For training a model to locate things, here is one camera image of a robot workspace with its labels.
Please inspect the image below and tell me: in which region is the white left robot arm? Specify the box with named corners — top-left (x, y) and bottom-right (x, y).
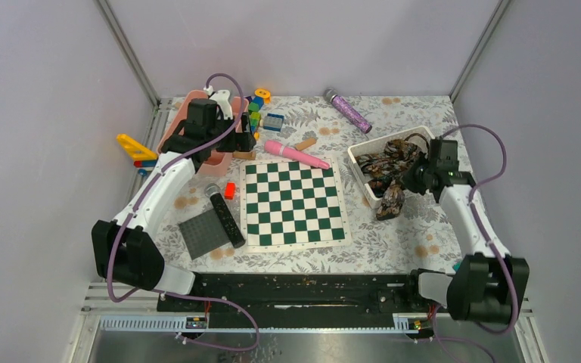
top-left (92, 86), bottom-right (254, 311)

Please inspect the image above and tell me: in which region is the green white chessboard mat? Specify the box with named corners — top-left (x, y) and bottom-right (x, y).
top-left (239, 157), bottom-right (352, 253)

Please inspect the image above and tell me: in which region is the blue grey lego brick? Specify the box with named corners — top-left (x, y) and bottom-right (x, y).
top-left (262, 113), bottom-right (284, 132)

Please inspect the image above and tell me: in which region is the grey lego baseplate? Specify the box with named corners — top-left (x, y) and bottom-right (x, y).
top-left (178, 209), bottom-right (230, 259)

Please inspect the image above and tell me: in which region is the wooden arch block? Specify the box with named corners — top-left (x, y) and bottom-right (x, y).
top-left (232, 150), bottom-right (256, 160)

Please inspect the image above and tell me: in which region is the small red block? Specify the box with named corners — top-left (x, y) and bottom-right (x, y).
top-left (224, 182), bottom-right (237, 200)

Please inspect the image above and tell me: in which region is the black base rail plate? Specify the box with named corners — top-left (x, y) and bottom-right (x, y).
top-left (157, 272), bottom-right (434, 329)

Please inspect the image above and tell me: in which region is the colourful lego block vehicle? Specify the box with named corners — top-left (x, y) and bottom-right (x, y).
top-left (248, 88), bottom-right (271, 138)

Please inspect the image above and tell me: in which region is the white perforated plastic basket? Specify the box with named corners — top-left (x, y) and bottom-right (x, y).
top-left (347, 126), bottom-right (434, 210)

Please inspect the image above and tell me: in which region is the purple glitter microphone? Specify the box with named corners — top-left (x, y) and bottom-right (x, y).
top-left (323, 87), bottom-right (372, 134)

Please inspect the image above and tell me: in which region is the black microphone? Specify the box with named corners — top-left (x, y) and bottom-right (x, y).
top-left (204, 183), bottom-right (246, 249)

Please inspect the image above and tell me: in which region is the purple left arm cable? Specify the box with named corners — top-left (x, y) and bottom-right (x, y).
top-left (106, 73), bottom-right (261, 352)

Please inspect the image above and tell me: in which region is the brown floral patterned tie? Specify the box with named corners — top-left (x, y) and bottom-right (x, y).
top-left (356, 138), bottom-right (425, 221)

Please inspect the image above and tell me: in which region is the wooden rectangular block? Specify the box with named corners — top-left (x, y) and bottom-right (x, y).
top-left (294, 138), bottom-right (317, 151)

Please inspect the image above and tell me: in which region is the yellow toy crane car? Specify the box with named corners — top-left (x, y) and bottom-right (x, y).
top-left (116, 134), bottom-right (158, 176)

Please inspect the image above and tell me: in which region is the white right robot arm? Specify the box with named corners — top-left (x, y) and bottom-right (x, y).
top-left (402, 138), bottom-right (530, 330)

